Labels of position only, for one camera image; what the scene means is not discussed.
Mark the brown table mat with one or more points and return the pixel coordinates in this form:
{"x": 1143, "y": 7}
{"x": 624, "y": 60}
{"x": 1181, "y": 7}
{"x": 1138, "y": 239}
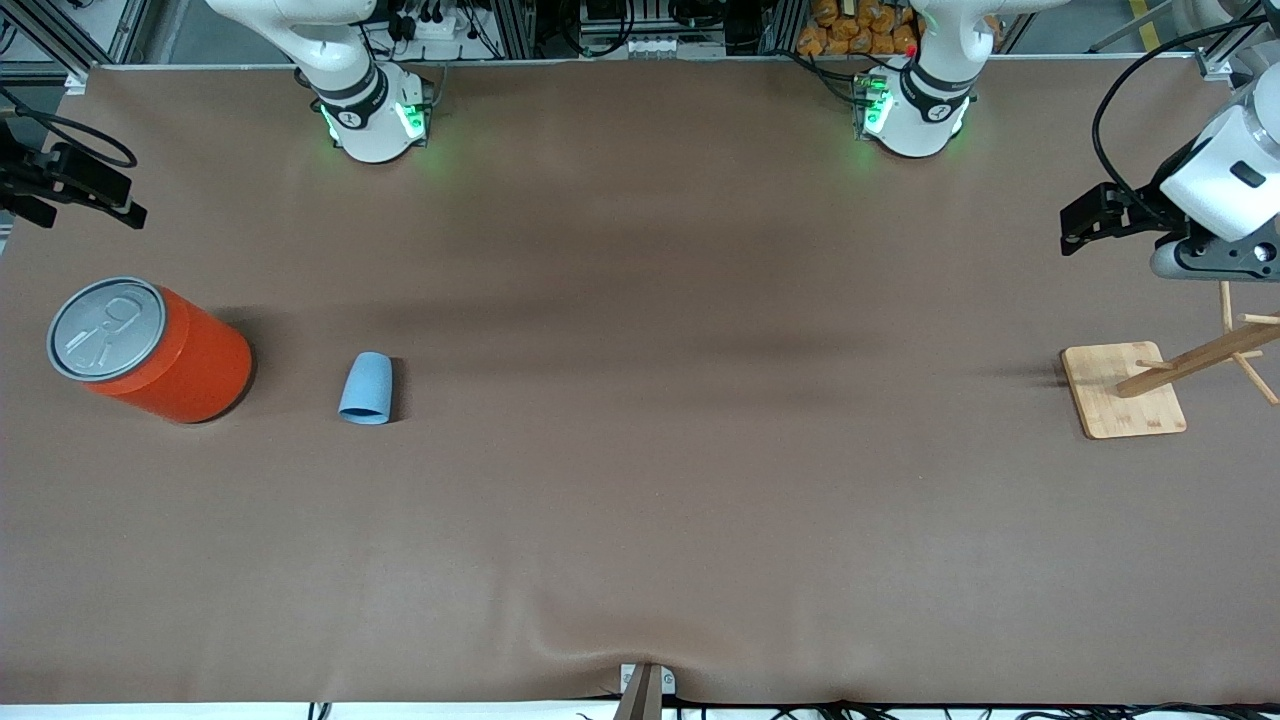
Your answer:
{"x": 640, "y": 500}

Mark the bag of orange snacks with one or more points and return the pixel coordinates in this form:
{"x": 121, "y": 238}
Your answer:
{"x": 860, "y": 30}

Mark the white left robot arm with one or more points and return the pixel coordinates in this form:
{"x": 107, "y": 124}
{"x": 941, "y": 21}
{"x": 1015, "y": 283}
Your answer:
{"x": 920, "y": 115}

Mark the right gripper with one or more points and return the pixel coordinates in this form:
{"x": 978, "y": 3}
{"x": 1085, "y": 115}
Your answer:
{"x": 42, "y": 172}

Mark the wooden cup rack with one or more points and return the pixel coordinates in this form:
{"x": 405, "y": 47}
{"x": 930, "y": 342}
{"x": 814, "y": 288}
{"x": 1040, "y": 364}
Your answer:
{"x": 1120, "y": 400}

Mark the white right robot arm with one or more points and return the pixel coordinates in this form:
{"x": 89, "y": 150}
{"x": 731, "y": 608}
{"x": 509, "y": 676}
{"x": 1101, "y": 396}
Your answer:
{"x": 365, "y": 120}

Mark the light blue cup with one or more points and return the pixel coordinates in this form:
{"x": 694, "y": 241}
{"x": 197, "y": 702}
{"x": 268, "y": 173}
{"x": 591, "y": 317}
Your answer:
{"x": 366, "y": 390}

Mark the aluminium frame post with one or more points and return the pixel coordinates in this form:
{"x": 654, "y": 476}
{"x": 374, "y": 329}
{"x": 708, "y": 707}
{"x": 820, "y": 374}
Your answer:
{"x": 512, "y": 28}

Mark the orange can with silver lid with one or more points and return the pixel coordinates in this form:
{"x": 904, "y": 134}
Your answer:
{"x": 180, "y": 370}

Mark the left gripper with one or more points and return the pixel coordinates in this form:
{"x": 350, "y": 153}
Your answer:
{"x": 1146, "y": 207}

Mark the white power strip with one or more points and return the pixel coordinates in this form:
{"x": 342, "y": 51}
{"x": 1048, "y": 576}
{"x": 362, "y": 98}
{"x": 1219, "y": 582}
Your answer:
{"x": 430, "y": 28}

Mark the white connector block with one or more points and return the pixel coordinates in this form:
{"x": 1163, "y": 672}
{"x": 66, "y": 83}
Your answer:
{"x": 670, "y": 47}

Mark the metal table edge bracket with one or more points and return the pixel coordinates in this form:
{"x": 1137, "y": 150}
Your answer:
{"x": 645, "y": 690}

